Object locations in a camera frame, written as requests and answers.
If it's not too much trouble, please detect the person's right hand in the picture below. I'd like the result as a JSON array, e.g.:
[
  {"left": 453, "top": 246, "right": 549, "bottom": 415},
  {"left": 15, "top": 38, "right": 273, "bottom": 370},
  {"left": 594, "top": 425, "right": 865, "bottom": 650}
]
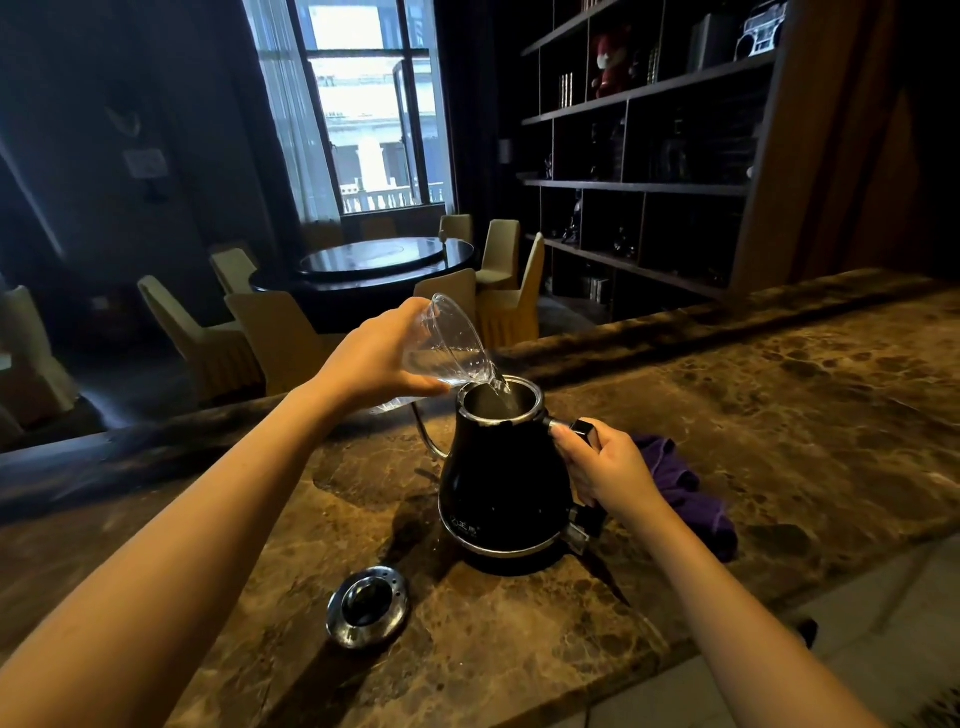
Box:
[{"left": 549, "top": 417, "right": 669, "bottom": 526}]

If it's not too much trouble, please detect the person's left hand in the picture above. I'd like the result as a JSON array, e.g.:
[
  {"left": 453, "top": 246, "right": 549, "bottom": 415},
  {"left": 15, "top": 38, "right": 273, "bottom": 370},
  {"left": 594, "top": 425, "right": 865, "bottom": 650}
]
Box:
[{"left": 311, "top": 296, "right": 451, "bottom": 418}]

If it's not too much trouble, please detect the purple cloth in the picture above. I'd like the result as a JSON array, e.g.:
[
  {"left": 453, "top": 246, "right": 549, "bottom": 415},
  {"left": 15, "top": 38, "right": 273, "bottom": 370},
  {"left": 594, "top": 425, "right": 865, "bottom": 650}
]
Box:
[{"left": 629, "top": 434, "right": 740, "bottom": 564}]

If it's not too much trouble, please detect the clear plastic cup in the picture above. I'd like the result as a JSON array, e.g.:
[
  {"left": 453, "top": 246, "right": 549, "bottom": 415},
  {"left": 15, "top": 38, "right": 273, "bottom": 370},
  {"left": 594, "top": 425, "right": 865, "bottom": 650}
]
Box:
[{"left": 371, "top": 293, "right": 505, "bottom": 415}]

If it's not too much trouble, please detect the black electric kettle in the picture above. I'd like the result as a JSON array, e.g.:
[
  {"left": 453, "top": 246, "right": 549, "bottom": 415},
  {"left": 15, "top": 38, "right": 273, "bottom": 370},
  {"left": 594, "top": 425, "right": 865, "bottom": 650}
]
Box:
[{"left": 410, "top": 374, "right": 609, "bottom": 560}]

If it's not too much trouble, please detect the silver kettle lid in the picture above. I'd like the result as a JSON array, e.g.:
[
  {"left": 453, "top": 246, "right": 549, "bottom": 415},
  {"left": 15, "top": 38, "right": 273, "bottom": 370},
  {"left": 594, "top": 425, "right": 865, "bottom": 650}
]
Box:
[{"left": 326, "top": 566, "right": 412, "bottom": 651}]

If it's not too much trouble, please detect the person's right forearm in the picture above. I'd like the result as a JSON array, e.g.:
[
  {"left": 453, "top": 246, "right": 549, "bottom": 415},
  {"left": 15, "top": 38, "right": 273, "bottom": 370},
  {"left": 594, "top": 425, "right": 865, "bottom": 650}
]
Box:
[{"left": 614, "top": 494, "right": 886, "bottom": 728}]

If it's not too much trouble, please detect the person's left forearm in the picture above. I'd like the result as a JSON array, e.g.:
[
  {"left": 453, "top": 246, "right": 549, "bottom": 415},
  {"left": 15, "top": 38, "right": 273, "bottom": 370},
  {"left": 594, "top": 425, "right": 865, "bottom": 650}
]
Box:
[{"left": 0, "top": 378, "right": 354, "bottom": 728}]

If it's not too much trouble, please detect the round dark dining table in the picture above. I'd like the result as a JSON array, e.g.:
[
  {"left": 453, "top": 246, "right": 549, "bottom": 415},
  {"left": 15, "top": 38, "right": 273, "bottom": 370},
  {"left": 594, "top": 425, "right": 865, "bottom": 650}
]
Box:
[{"left": 249, "top": 237, "right": 478, "bottom": 331}]

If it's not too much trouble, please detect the dark round turntable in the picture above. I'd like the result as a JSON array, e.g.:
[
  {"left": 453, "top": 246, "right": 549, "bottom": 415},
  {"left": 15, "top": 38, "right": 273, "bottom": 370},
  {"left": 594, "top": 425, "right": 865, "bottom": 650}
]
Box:
[{"left": 296, "top": 237, "right": 446, "bottom": 280}]

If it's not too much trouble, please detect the tall dark-framed window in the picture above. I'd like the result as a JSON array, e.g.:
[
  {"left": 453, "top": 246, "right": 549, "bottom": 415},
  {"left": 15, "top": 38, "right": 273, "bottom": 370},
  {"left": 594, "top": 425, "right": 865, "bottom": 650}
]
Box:
[{"left": 243, "top": 0, "right": 455, "bottom": 219}]

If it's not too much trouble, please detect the sheer white curtain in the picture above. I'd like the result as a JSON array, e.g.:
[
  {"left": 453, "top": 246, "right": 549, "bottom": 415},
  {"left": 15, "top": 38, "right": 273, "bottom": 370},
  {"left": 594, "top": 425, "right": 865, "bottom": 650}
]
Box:
[{"left": 243, "top": 0, "right": 343, "bottom": 224}]

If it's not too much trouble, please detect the dark wooden shelf unit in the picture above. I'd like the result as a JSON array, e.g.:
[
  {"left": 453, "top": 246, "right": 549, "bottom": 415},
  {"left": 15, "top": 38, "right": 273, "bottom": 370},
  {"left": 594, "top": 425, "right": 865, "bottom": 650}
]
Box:
[{"left": 517, "top": 0, "right": 789, "bottom": 301}]

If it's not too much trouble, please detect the white cabinet drawer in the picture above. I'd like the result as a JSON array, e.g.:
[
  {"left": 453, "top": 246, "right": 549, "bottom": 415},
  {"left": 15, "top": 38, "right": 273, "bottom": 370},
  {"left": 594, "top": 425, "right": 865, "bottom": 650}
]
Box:
[{"left": 569, "top": 536, "right": 960, "bottom": 728}]

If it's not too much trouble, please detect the red plush toy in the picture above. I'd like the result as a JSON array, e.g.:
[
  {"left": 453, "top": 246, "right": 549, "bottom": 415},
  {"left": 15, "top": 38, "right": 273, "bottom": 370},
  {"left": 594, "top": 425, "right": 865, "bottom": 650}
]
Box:
[{"left": 590, "top": 29, "right": 635, "bottom": 99}]

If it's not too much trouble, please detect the silver retro radio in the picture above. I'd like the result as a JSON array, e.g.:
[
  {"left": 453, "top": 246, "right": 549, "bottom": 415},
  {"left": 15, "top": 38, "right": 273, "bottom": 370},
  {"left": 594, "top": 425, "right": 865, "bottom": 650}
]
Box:
[{"left": 734, "top": 0, "right": 789, "bottom": 61}]

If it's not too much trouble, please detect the white wall sign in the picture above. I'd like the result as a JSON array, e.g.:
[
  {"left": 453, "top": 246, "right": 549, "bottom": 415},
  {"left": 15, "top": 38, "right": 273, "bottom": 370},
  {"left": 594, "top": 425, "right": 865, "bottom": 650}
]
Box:
[{"left": 123, "top": 147, "right": 170, "bottom": 181}]

